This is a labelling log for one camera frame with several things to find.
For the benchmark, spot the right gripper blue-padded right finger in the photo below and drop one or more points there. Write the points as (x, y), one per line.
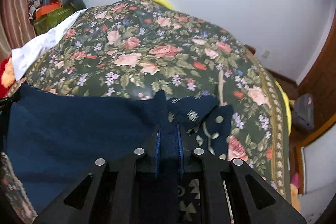
(184, 151)

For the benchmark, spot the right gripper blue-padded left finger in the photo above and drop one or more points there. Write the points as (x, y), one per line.
(155, 151)

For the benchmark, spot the navy blue patterned garment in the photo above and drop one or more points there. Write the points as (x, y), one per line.
(86, 159)

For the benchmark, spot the green floral bedspread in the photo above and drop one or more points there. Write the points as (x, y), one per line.
(135, 48)

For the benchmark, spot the grey backpack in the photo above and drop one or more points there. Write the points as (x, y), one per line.
(303, 112)

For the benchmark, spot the white folded cloth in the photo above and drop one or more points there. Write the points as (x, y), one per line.
(23, 57)

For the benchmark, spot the red plush toy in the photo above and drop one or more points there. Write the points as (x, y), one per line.
(9, 85)

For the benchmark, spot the green bag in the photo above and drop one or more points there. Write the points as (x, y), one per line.
(52, 19)

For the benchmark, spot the orange box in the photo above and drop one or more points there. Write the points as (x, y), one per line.
(46, 9)

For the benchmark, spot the striped maroon curtain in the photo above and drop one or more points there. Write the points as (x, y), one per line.
(18, 8)

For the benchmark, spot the white wall socket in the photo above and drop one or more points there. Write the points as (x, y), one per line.
(266, 54)

